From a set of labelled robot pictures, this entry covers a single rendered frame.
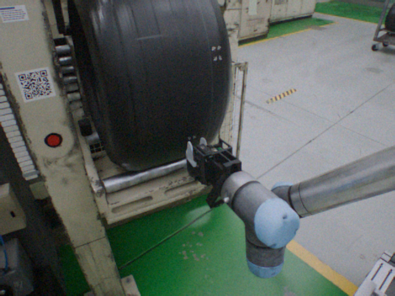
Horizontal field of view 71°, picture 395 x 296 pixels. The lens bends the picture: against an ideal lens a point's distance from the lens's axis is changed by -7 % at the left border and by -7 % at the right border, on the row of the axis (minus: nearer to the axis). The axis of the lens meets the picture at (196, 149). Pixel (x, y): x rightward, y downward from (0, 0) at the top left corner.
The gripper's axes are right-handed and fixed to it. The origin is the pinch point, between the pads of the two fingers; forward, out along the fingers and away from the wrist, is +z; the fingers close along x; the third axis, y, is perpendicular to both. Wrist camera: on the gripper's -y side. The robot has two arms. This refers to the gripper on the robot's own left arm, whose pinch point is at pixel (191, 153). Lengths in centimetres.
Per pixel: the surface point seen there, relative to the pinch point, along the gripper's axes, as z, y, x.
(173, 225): 74, -95, -16
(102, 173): 33.9, -18.4, 20.5
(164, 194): 11.4, -18.8, 5.3
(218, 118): -3.1, 9.3, -6.4
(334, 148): 85, -94, -179
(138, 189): 13.1, -15.1, 12.7
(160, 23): -2.0, 32.5, 5.3
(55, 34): 73, 27, 23
